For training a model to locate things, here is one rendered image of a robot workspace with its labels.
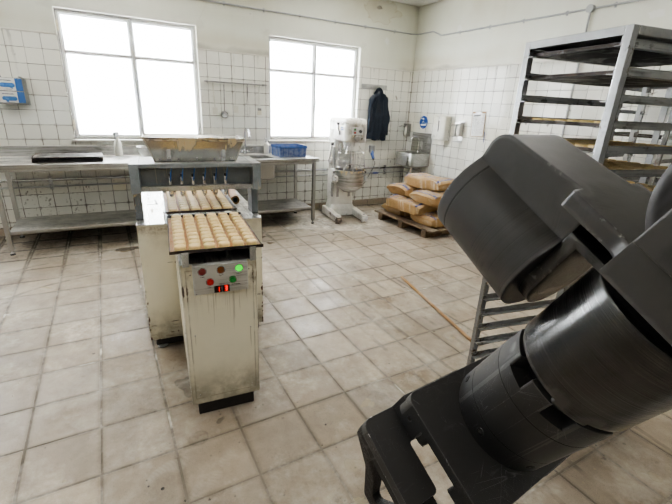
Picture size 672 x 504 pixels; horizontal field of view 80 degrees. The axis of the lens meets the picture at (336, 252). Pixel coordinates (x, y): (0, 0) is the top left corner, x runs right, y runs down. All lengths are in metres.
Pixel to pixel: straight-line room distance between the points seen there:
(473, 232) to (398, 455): 0.12
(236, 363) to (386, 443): 1.93
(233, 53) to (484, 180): 5.54
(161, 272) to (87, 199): 3.09
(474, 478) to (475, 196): 0.14
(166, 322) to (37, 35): 3.63
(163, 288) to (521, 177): 2.53
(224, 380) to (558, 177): 2.07
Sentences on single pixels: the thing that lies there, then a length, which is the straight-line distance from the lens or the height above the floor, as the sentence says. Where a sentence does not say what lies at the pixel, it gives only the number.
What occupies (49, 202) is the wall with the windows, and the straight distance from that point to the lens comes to 5.62.
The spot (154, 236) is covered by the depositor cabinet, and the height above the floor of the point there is 0.77.
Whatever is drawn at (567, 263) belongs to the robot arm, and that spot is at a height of 1.46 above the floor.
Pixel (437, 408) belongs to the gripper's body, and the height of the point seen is 1.37.
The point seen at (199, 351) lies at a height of 0.39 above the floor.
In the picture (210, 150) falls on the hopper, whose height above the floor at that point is 1.25.
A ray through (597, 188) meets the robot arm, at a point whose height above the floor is 1.49.
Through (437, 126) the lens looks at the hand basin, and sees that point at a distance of 6.32.
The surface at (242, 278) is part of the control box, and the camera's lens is 1.89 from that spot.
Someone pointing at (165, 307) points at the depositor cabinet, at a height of 0.30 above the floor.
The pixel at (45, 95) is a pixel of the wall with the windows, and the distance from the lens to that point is 5.49.
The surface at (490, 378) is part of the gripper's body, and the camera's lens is 0.22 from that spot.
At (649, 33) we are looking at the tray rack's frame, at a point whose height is 1.80.
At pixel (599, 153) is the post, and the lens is 1.79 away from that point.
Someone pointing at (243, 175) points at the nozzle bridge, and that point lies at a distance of 2.59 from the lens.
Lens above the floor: 1.51
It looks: 20 degrees down
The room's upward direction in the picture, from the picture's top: 3 degrees clockwise
